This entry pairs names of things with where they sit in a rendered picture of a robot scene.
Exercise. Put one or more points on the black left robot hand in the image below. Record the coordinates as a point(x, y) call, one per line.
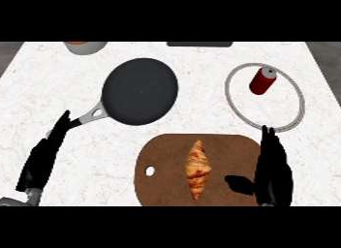
point(42, 158)

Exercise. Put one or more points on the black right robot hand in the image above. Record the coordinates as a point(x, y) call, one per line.
point(274, 168)

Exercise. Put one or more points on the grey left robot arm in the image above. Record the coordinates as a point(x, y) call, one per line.
point(22, 198)

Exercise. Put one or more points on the golden croissant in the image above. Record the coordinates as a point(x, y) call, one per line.
point(199, 169)

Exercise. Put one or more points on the brown wooden cutting board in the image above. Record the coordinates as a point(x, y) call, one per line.
point(178, 180)

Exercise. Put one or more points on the dark grey frying pan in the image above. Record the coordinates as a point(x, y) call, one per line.
point(140, 92)

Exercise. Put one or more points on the red can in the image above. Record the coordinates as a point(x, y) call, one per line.
point(264, 80)

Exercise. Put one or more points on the grey bowl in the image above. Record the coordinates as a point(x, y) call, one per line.
point(85, 47)

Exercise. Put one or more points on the dark grey flat appliance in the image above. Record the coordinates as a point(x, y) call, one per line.
point(200, 44)

